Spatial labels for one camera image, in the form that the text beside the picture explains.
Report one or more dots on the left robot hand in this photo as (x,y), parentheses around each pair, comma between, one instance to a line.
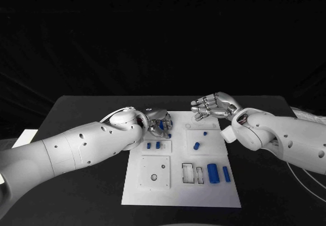
(157,113)

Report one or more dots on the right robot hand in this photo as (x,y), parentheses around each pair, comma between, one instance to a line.
(223,102)

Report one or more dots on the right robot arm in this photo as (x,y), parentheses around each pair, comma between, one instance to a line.
(284,141)

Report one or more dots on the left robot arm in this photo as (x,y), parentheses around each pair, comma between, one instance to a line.
(76,151)

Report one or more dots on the white task board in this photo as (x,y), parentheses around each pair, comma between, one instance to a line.
(177,192)

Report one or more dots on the small blue block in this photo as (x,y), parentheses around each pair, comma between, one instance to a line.
(148,145)

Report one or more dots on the crumpled white sheet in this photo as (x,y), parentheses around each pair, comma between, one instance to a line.
(308,114)

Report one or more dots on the thick blue cylinder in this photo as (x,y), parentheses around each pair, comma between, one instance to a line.
(213,174)

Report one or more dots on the thin long blue cylinder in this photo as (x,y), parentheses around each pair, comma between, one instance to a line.
(226,174)

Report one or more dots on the white flat panel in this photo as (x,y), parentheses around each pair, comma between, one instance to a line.
(24,138)

